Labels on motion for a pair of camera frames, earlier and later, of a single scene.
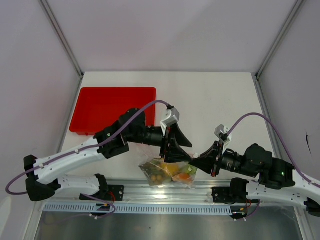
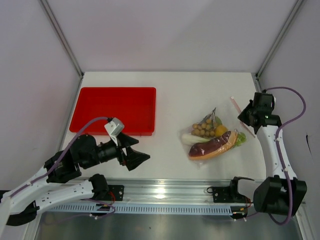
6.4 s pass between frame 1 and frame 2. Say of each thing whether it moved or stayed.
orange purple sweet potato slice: moved
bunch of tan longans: moved
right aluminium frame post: stayed
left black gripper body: moved
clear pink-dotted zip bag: moved
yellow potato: moved
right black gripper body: moved
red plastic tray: stayed
